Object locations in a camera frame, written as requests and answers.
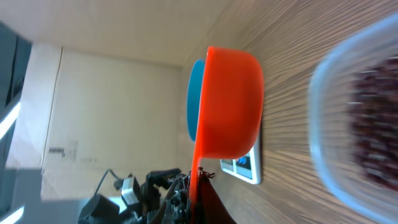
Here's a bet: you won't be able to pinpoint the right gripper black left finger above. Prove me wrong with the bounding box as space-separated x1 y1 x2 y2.
149 174 190 224

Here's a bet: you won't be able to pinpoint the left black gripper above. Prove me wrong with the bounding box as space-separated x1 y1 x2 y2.
124 168 181 223

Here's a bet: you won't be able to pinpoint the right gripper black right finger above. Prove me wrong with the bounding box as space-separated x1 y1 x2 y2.
195 167 236 224

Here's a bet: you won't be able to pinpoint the orange scoop with blue handle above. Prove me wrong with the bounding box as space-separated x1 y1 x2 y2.
189 46 264 223

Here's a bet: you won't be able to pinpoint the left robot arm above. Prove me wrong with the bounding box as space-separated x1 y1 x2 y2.
78 168 181 224

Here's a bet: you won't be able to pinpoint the white digital kitchen scale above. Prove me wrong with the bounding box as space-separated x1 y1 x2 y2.
220 129 262 185

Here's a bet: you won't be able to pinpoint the teal plastic bowl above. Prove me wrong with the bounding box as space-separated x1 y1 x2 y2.
186 59 205 142

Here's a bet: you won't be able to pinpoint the clear plastic food container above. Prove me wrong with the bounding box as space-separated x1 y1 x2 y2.
308 14 397 223

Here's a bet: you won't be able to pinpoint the red adzuki beans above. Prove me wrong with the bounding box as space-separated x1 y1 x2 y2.
349 54 397 190

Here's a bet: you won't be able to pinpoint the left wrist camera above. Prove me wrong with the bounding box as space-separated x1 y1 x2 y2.
121 176 141 206

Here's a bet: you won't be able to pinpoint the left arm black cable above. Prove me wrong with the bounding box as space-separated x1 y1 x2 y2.
93 169 124 197

